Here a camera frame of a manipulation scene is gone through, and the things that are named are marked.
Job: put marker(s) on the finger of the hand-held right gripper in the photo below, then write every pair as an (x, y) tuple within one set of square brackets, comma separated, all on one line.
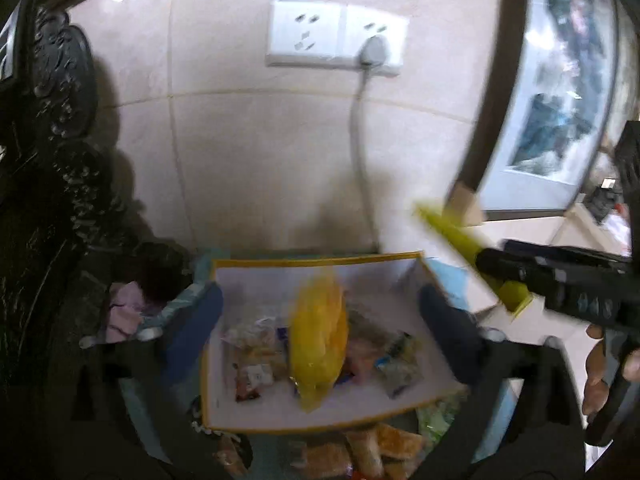
[(515, 270), (575, 255)]

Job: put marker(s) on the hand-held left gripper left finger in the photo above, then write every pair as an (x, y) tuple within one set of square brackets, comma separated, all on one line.
[(192, 330)]

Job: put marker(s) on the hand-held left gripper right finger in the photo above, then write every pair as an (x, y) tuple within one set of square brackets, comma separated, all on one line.
[(445, 330)]

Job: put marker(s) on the yellow cardboard box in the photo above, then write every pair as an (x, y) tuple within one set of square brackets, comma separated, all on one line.
[(450, 375)]

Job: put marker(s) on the yellow-green long snack packet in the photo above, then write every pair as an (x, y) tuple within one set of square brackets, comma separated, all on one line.
[(450, 230)]

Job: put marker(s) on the yellow cracker packet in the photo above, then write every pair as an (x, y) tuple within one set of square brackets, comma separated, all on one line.
[(320, 340)]

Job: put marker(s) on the person's right hand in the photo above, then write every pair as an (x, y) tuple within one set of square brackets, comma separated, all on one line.
[(595, 360)]

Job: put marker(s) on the teal printed tablecloth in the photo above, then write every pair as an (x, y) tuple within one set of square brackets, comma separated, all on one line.
[(150, 322)]

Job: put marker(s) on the light blue satin cloth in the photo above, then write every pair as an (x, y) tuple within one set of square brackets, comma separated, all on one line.
[(455, 280)]

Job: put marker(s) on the purple green snack packet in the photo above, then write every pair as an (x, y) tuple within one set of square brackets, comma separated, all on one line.
[(400, 365)]

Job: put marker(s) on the snack packets inside box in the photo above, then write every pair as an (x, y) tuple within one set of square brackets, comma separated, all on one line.
[(250, 355)]

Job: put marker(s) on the pink cloth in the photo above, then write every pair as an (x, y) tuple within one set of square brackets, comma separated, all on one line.
[(122, 310)]

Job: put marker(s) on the cardboard corner protector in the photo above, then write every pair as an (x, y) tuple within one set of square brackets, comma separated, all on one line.
[(467, 205)]

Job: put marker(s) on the small orange bread packet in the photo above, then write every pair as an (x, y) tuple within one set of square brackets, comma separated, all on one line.
[(400, 440)]

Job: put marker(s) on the brown bread packet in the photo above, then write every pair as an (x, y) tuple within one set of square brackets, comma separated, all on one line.
[(232, 455)]

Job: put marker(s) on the framed lotus painting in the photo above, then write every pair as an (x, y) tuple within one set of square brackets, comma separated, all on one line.
[(560, 85)]

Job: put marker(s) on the carved dark wooden furniture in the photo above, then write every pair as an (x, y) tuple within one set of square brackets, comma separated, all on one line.
[(55, 160)]

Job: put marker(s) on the white wall socket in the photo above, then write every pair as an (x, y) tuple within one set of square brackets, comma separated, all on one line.
[(305, 30), (390, 30)]

